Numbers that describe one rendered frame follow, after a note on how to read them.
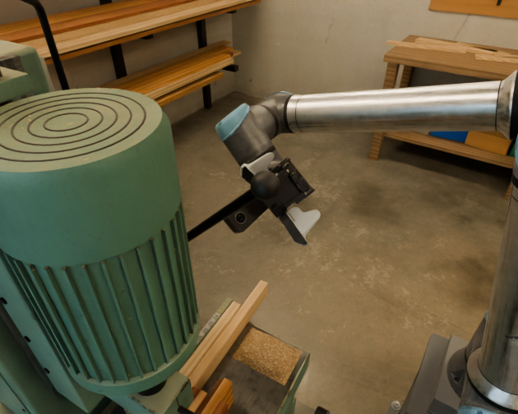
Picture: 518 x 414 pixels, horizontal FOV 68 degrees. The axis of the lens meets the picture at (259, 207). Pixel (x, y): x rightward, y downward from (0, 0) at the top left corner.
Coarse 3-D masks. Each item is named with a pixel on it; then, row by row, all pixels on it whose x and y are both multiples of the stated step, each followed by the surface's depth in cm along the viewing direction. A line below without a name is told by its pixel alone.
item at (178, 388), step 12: (168, 384) 60; (180, 384) 60; (108, 396) 64; (120, 396) 60; (132, 396) 58; (144, 396) 58; (156, 396) 58; (168, 396) 58; (180, 396) 59; (192, 396) 64; (132, 408) 61; (144, 408) 57; (156, 408) 57; (168, 408) 57
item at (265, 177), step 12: (252, 180) 44; (264, 180) 44; (276, 180) 44; (252, 192) 45; (264, 192) 44; (276, 192) 44; (228, 204) 50; (240, 204) 48; (216, 216) 52; (228, 216) 51; (192, 228) 57; (204, 228) 55
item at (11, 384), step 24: (0, 48) 46; (24, 48) 47; (0, 336) 55; (0, 360) 56; (24, 360) 60; (0, 384) 65; (24, 384) 61; (24, 408) 66; (48, 408) 68; (72, 408) 73; (96, 408) 80
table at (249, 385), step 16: (240, 336) 86; (272, 336) 86; (304, 352) 83; (224, 368) 80; (240, 368) 80; (304, 368) 83; (208, 384) 77; (240, 384) 77; (256, 384) 77; (272, 384) 77; (288, 384) 77; (240, 400) 75; (256, 400) 75; (272, 400) 75; (288, 400) 77
